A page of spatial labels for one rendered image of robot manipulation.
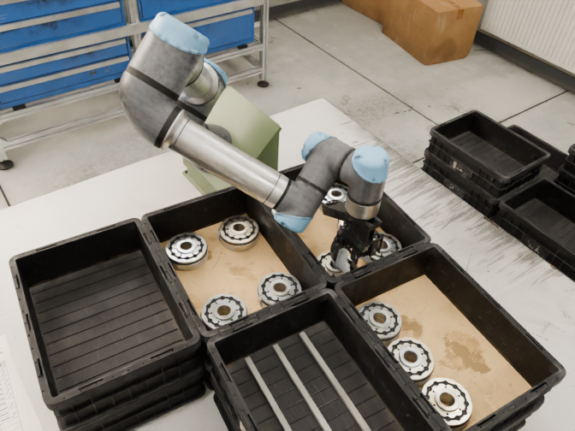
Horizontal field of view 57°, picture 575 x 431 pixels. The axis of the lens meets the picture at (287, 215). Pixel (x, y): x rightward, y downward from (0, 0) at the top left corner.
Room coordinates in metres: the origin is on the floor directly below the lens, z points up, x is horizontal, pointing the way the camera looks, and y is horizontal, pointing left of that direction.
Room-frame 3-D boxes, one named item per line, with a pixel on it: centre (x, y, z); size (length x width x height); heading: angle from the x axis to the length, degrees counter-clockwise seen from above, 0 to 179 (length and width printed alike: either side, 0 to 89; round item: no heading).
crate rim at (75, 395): (0.67, 0.38, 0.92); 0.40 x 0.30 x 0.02; 32
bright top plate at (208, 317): (0.70, 0.13, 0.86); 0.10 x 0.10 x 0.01
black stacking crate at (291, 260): (0.83, 0.13, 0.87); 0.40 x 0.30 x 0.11; 32
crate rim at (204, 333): (0.83, 0.13, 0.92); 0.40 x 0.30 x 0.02; 32
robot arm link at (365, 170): (0.86, -0.16, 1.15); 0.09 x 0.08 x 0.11; 52
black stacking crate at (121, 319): (0.67, 0.38, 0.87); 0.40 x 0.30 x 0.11; 32
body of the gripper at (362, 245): (0.85, -0.17, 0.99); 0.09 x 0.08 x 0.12; 35
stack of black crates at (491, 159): (1.82, -0.81, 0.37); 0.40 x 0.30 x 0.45; 38
